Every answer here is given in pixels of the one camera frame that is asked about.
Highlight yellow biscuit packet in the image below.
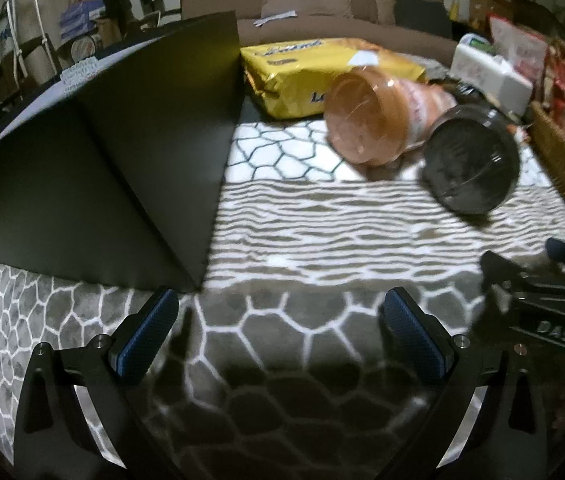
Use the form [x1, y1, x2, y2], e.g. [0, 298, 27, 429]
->
[240, 37, 430, 121]

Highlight white paper sheets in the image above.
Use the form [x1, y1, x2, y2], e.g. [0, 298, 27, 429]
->
[254, 10, 298, 27]

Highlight white tissue box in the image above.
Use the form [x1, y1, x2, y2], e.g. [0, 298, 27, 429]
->
[449, 34, 534, 113]

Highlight white metal rack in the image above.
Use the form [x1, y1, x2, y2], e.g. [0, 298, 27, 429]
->
[5, 0, 30, 78]

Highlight round metal tin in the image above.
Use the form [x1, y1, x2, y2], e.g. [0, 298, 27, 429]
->
[70, 35, 103, 61]

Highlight dark lidded cup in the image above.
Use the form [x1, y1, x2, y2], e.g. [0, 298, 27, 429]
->
[422, 85, 522, 216]

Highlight orange clear cup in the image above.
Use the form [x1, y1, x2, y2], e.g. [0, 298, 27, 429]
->
[322, 66, 458, 168]

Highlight brown cardboard box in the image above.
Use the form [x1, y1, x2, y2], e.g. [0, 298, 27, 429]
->
[97, 17, 123, 46]

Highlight dark wooden chair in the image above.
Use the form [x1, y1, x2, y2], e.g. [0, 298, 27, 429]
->
[0, 35, 63, 106]

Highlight beige sofa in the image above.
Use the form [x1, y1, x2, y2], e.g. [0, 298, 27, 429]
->
[181, 0, 458, 68]

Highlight stack of blue boxes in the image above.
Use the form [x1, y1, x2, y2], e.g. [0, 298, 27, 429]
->
[58, 0, 109, 42]

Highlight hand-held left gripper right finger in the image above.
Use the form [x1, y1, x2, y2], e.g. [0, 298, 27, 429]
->
[378, 287, 550, 480]

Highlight dark cushion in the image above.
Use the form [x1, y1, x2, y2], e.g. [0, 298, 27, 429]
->
[393, 0, 454, 40]

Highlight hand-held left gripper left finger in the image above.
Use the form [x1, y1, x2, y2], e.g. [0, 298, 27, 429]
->
[12, 286, 180, 480]

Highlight black storage box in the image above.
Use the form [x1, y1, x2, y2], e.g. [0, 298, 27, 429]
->
[0, 10, 244, 295]

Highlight red white snack packet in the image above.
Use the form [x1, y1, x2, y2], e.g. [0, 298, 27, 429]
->
[489, 14, 550, 83]

